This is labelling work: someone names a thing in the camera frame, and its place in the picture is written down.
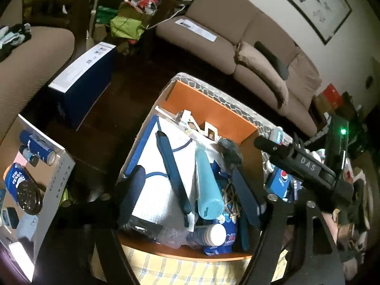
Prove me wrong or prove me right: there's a red snack packet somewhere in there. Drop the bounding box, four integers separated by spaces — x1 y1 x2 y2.
138 0 158 14

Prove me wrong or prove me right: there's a dark blue and white box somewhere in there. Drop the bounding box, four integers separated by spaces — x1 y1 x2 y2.
48 43 117 131

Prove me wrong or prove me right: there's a black flat object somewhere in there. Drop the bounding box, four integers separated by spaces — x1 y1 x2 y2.
128 215 164 237

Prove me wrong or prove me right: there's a bundle of brown rubber bands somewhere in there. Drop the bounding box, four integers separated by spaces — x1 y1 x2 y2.
221 181 242 217

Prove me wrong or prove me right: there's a teal bottle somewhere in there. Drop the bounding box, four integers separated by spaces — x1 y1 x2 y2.
194 148 224 219

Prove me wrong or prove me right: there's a dark blue long strip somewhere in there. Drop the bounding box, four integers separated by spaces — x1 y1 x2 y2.
156 130 196 232

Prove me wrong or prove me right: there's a red box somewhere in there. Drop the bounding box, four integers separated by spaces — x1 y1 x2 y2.
322 85 345 109

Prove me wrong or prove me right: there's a brown sofa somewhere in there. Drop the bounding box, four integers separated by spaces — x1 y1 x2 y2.
156 0 323 138

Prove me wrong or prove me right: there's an orange cardboard box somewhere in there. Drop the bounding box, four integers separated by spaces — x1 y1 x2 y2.
117 80 268 263

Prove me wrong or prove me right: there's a white plastic bag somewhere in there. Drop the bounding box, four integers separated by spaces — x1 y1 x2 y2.
131 116 214 248

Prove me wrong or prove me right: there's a white paper sheet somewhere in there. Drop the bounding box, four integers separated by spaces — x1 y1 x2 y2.
175 18 218 42

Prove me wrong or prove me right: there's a brown sofa cushion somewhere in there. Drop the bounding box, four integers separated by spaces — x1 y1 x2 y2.
234 42 290 109

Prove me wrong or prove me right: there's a white dropper bottle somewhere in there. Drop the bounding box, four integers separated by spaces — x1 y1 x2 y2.
187 223 227 247

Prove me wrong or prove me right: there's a green bag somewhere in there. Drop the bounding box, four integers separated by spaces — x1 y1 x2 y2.
110 15 146 40

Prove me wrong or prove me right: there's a blue packet with red print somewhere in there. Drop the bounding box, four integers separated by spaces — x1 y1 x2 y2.
203 212 238 256

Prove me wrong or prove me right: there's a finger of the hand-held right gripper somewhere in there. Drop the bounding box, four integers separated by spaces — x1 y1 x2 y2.
254 135 337 189

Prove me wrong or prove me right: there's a white metal stand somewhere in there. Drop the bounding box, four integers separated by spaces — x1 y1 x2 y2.
89 0 104 45

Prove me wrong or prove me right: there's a white cardboard insert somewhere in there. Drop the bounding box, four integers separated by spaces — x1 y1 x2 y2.
175 110 220 141

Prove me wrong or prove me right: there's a brown armchair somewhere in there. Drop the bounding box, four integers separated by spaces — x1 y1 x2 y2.
0 25 75 143

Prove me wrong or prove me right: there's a dark wooden chair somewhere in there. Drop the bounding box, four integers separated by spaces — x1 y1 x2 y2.
31 0 91 54

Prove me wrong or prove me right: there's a framed wall picture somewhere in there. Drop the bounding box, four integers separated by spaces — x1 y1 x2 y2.
258 0 352 46

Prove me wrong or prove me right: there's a blue box with round logo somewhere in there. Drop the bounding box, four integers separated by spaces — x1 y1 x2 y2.
264 166 294 201

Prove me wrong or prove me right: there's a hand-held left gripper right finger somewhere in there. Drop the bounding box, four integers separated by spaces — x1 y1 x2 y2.
233 168 346 285

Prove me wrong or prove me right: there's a pile of dark clothes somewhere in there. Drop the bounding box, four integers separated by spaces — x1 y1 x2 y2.
0 24 32 61

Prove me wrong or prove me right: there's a blue can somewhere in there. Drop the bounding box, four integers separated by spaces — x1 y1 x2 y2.
19 130 57 165

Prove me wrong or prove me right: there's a grey cardboard box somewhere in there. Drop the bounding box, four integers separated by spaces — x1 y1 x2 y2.
0 113 76 282

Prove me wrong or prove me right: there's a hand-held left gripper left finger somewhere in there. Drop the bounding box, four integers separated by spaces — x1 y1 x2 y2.
33 165 147 285

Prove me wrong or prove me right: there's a clear bottle with blue label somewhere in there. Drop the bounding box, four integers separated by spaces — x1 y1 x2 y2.
271 126 285 146

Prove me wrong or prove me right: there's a dark grey cushion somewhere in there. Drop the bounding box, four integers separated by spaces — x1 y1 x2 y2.
255 41 290 81

